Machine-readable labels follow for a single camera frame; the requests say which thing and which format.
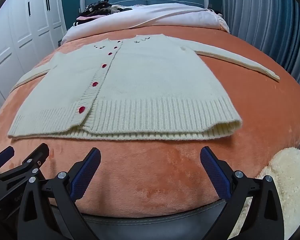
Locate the grey-blue curtain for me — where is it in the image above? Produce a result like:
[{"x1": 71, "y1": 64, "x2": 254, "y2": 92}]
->
[{"x1": 221, "y1": 0, "x2": 300, "y2": 93}]

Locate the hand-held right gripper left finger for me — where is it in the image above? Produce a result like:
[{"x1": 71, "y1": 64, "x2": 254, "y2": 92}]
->
[{"x1": 17, "y1": 147, "x2": 102, "y2": 240}]

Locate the cream fluffy fleece garment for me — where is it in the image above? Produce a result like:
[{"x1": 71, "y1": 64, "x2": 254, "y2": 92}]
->
[{"x1": 227, "y1": 147, "x2": 300, "y2": 240}]

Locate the orange plush blanket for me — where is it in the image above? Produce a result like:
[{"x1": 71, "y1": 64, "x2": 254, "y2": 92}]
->
[{"x1": 0, "y1": 25, "x2": 300, "y2": 218}]

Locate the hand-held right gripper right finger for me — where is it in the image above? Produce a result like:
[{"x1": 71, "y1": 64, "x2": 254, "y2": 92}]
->
[{"x1": 200, "y1": 146, "x2": 285, "y2": 240}]

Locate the white wardrobe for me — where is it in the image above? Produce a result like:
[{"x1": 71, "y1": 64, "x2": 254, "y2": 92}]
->
[{"x1": 0, "y1": 0, "x2": 68, "y2": 105}]

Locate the pile of dark clothes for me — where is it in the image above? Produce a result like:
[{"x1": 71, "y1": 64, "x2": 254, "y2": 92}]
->
[{"x1": 74, "y1": 0, "x2": 133, "y2": 27}]

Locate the cream knit cardigan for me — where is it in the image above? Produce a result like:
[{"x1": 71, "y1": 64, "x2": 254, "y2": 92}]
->
[{"x1": 7, "y1": 33, "x2": 280, "y2": 140}]

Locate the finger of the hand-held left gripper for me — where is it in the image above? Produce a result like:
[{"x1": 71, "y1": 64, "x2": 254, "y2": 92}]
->
[
  {"x1": 0, "y1": 142, "x2": 50, "y2": 183},
  {"x1": 0, "y1": 146, "x2": 15, "y2": 174}
]

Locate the grey leather bed frame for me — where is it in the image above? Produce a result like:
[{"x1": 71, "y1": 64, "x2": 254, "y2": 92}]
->
[{"x1": 50, "y1": 199, "x2": 231, "y2": 240}]

